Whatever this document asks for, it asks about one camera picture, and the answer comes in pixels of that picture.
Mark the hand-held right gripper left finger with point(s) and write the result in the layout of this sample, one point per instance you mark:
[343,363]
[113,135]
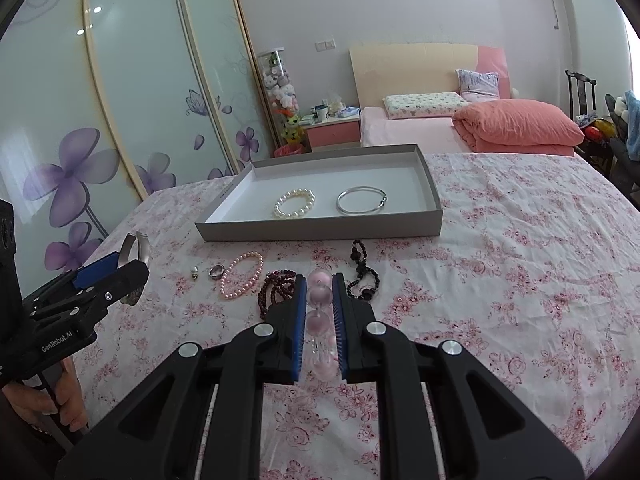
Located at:
[299,320]

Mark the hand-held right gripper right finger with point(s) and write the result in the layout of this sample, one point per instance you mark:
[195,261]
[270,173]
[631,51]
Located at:
[339,320]

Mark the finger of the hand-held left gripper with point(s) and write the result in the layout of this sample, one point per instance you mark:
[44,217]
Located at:
[97,271]
[120,282]

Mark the wide silver bangle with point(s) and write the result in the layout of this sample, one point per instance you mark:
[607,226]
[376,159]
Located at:
[125,250]

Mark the grey cardboard tray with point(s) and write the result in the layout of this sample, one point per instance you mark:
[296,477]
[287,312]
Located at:
[320,227]

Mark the person's left hand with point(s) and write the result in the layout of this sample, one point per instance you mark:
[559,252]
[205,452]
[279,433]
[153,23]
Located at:
[32,402]

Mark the thin silver bangle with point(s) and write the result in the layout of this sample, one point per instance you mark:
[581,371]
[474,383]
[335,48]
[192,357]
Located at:
[356,213]

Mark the red waste bin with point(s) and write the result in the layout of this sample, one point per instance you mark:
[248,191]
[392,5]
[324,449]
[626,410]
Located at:
[289,151]

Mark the pink floral bedsheet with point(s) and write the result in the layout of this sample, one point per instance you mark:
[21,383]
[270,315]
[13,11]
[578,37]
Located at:
[500,260]

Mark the pink and white nightstand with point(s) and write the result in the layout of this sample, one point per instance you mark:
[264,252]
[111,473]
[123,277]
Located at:
[332,132]

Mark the flower print sliding wardrobe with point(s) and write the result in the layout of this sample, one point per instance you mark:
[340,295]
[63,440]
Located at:
[125,85]

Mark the pink bed mattress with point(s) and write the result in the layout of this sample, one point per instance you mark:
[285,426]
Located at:
[405,132]

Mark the nightstand clutter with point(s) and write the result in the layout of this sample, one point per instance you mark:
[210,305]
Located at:
[332,110]

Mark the clear plush toy tube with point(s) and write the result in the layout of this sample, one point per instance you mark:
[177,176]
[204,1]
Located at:
[280,90]

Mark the floral white pillow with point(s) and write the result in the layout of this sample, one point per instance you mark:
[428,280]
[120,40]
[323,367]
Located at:
[425,104]

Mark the beige and pink headboard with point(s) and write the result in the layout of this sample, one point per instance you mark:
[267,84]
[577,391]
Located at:
[400,67]

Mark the folded pink duvet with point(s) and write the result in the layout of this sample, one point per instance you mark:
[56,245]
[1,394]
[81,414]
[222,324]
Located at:
[515,122]

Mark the purple patterned pillow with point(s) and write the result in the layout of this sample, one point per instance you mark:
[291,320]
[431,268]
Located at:
[477,82]

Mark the colourful toys on chair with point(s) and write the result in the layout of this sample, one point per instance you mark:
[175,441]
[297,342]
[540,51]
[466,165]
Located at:
[597,130]

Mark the dark wooden chair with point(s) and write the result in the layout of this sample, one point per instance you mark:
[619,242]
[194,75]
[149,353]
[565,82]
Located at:
[580,95]

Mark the blue cloth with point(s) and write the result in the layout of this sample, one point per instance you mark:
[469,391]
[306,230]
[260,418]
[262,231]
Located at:
[634,125]

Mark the white wall socket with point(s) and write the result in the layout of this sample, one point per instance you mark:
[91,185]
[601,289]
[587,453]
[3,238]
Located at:
[325,45]

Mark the white wall pipe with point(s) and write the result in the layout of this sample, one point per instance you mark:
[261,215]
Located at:
[556,0]

